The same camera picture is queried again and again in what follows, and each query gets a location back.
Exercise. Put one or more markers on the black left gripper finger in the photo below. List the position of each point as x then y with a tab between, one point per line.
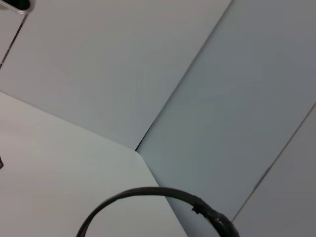
1	163

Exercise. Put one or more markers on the black round teapot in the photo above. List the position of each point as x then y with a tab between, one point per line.
148	191

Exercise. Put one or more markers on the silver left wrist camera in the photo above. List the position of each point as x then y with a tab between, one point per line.
17	6

